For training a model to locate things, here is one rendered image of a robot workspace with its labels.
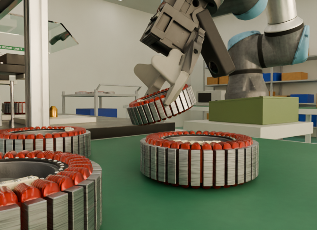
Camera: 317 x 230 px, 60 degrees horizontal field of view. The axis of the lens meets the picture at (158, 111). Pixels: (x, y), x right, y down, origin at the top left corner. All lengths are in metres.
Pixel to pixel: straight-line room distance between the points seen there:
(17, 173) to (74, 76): 6.46
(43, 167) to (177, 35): 0.31
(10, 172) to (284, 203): 0.18
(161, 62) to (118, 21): 7.13
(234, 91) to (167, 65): 0.59
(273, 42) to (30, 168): 0.86
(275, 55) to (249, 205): 0.80
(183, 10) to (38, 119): 0.30
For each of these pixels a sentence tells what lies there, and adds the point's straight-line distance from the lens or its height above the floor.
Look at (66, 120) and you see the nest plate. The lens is 0.65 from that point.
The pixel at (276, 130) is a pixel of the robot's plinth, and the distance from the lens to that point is 0.88.
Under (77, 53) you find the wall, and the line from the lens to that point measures 6.74.
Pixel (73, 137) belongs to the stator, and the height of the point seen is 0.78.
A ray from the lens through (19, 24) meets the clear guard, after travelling 1.00.
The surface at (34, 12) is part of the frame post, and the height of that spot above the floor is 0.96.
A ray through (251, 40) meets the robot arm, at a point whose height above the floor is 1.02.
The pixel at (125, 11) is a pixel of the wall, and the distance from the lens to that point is 7.71.
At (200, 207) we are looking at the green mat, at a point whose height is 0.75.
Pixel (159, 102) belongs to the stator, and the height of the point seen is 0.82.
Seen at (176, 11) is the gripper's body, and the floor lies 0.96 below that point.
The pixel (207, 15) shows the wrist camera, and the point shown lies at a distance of 0.48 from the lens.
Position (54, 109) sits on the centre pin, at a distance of 0.70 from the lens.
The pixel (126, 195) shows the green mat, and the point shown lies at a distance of 0.22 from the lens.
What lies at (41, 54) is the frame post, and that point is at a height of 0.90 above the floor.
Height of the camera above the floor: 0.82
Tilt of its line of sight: 2 degrees down
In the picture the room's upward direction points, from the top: straight up
